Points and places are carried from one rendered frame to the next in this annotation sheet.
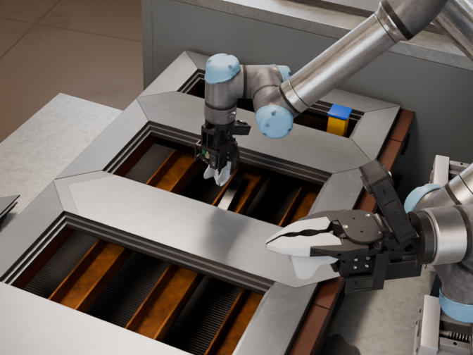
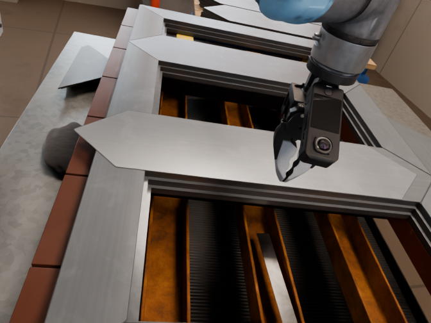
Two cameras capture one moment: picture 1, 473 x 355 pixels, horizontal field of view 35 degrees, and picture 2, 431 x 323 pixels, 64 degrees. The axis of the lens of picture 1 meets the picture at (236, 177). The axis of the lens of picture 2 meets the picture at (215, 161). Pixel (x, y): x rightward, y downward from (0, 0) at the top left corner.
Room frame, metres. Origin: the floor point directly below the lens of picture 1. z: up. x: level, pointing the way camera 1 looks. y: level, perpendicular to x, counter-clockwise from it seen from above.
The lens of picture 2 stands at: (1.80, -0.33, 1.27)
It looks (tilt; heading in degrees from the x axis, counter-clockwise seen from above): 39 degrees down; 145
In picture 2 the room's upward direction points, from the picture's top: 16 degrees clockwise
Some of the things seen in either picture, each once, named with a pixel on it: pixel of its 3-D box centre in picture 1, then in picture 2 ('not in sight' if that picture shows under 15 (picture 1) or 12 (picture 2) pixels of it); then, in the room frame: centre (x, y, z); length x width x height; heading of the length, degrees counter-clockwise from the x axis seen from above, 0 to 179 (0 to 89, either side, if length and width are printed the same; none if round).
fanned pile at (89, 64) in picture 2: not in sight; (93, 66); (0.70, -0.13, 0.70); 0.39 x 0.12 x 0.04; 159
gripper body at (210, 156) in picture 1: (217, 139); (316, 99); (1.47, 0.05, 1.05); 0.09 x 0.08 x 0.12; 149
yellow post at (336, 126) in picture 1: (335, 141); not in sight; (1.88, -0.29, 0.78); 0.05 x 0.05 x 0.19; 69
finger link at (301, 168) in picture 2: (211, 171); (299, 156); (1.48, 0.06, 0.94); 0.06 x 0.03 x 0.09; 149
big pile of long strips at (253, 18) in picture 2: not in sight; (283, 24); (0.52, 0.72, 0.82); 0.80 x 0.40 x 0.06; 69
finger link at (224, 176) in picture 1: (222, 176); (282, 152); (1.46, 0.04, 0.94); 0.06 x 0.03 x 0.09; 149
